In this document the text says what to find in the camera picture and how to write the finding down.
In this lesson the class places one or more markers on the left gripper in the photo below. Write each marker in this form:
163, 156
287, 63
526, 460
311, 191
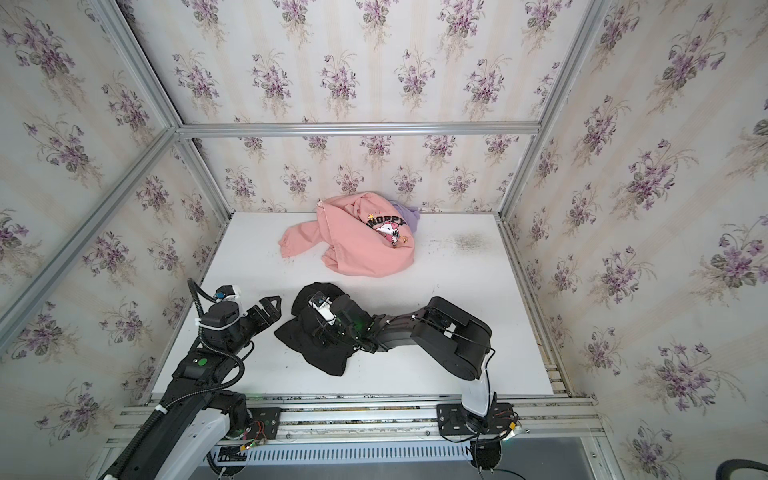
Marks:
253, 315

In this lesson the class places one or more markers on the black cloth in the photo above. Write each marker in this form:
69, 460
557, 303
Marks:
304, 334

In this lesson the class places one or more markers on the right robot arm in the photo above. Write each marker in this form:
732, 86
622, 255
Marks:
457, 340

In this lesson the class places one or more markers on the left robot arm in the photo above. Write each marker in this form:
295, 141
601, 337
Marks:
200, 407

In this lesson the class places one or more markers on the purple cloth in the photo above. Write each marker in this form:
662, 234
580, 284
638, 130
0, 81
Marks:
411, 216

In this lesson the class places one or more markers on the pink printed sweatshirt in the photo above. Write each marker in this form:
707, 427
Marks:
364, 234

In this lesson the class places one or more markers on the white vent grille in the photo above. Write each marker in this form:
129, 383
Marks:
343, 453

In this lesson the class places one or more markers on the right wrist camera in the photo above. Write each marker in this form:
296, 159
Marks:
321, 304

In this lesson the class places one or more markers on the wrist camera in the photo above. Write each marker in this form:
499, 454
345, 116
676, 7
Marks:
229, 293
321, 304

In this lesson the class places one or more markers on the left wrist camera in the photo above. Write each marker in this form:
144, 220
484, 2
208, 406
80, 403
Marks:
229, 293

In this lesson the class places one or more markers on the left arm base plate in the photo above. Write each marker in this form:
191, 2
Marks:
253, 426

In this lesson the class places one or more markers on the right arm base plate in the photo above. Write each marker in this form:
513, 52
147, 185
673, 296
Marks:
454, 420

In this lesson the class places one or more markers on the aluminium rail base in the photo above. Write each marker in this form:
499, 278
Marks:
414, 418

